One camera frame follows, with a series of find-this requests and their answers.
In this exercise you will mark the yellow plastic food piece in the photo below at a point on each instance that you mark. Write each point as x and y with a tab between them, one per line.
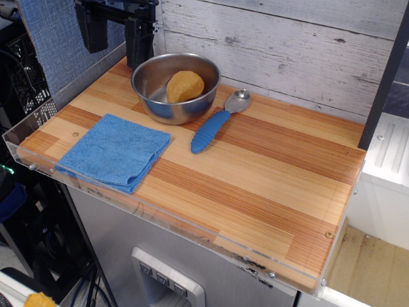
184	85

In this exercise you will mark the black vertical post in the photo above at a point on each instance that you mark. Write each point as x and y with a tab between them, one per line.
387	79

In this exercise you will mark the blue cloth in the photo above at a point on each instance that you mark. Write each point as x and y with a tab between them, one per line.
114	152

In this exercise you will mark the silver toy fridge cabinet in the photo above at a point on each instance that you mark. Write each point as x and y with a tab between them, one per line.
113	234

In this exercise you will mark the white toy sink unit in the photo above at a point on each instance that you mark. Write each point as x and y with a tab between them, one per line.
379	203

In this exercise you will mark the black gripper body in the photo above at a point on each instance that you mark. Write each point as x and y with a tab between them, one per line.
119	11

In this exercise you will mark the spoon with blue handle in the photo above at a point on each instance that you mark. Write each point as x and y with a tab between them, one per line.
235	103

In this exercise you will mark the stainless steel bowl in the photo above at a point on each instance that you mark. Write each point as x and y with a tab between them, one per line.
149	81

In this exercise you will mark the yellow object bottom left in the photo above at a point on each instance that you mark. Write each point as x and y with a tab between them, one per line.
39	300

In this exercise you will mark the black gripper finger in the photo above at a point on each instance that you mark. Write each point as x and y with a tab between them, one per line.
92	26
139	41

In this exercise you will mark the clear acrylic table guard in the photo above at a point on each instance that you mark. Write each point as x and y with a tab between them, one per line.
268	193

